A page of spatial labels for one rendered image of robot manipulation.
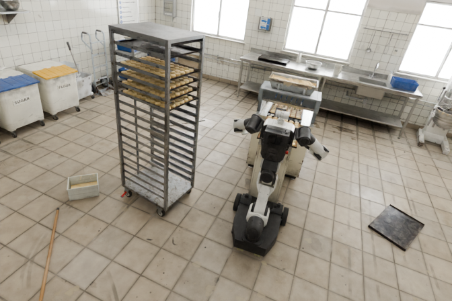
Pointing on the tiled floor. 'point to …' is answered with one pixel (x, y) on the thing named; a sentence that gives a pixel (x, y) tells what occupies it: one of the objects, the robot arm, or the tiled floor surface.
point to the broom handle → (48, 256)
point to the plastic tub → (83, 187)
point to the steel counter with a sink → (372, 88)
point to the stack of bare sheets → (397, 227)
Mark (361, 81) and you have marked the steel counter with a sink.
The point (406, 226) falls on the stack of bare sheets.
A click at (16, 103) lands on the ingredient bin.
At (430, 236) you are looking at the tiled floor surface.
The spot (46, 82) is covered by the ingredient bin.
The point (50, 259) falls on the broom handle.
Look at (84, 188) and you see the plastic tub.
